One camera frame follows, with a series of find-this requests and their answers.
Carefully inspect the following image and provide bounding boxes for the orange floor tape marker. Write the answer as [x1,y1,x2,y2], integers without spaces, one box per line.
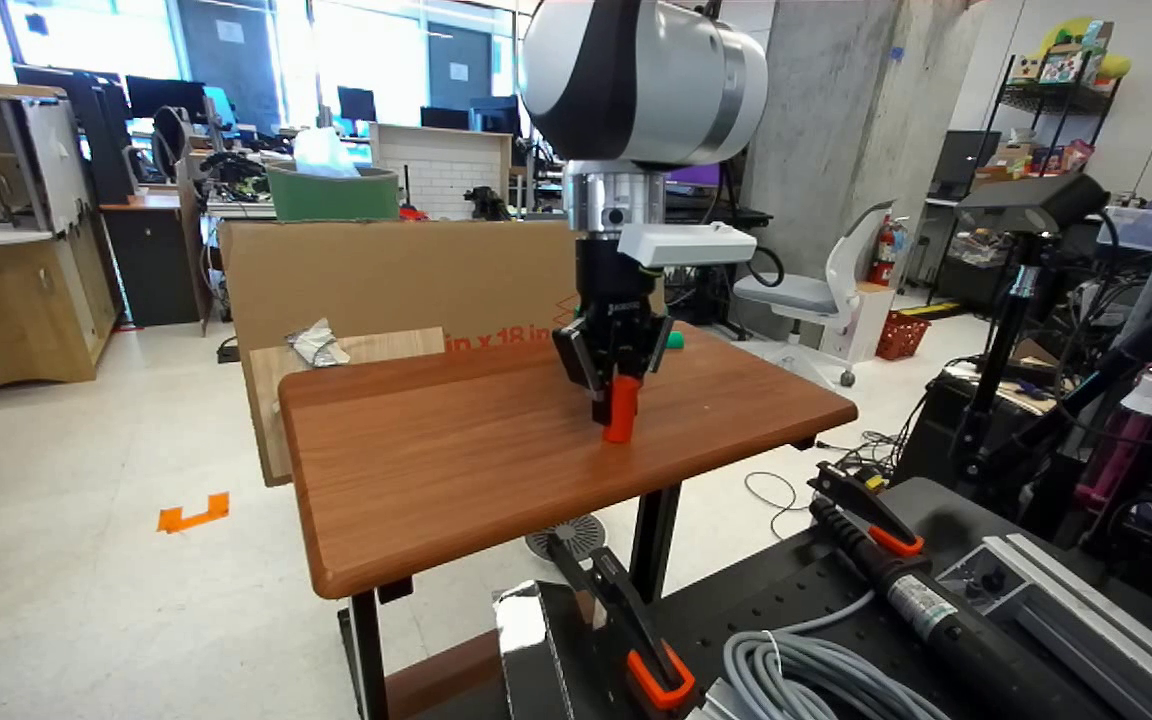
[152,486,235,539]

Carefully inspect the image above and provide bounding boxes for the green storage bin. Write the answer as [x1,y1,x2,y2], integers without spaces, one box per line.
[265,162,403,227]

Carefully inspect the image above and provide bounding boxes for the orange cylinder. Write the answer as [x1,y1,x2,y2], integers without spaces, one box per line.
[599,372,642,446]

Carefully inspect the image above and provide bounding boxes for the black table leg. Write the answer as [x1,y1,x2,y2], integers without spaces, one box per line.
[624,478,688,609]
[343,582,397,720]

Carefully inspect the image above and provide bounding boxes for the grey coiled cable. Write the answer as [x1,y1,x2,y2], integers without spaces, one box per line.
[684,625,955,720]

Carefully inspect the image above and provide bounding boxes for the aluminium rail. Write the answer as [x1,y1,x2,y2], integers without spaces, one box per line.
[933,530,1152,720]

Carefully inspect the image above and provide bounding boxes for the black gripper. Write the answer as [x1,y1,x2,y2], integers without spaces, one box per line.
[546,236,676,400]

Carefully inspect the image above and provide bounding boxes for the red basket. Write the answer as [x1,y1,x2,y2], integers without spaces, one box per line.
[872,307,935,365]

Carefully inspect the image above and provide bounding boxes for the crumpled white paper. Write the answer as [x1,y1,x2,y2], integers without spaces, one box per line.
[283,316,356,372]

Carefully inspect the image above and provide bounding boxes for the black shelf with toys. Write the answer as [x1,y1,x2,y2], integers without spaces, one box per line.
[983,13,1134,187]

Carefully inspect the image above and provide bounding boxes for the white plastic bag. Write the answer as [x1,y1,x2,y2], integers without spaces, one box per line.
[287,124,364,179]

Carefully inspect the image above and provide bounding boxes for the light wooden cabinet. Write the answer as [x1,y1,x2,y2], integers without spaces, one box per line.
[0,74,125,400]

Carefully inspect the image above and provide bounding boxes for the black and orange bar clamp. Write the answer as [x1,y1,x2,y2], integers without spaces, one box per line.
[546,530,704,720]

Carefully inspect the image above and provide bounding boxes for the black cylindrical tool orange trigger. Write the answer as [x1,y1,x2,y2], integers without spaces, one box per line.
[807,493,1120,720]

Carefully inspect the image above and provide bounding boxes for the white chair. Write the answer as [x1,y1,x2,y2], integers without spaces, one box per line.
[728,194,899,367]

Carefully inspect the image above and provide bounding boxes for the black camera stand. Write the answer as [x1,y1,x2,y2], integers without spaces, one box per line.
[955,173,1114,472]

